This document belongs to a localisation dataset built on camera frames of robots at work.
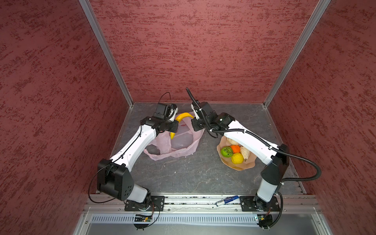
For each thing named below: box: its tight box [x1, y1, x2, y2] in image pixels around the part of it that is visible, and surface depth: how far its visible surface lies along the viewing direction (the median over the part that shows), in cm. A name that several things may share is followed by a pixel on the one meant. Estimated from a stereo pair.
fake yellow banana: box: [170, 112, 194, 140], surface depth 83 cm
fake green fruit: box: [220, 145, 234, 158], surface depth 87 cm
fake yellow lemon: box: [231, 152, 244, 165], surface depth 87 cm
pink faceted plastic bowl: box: [216, 135, 258, 171], surface depth 87 cm
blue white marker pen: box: [215, 195, 240, 207], surface depth 76 cm
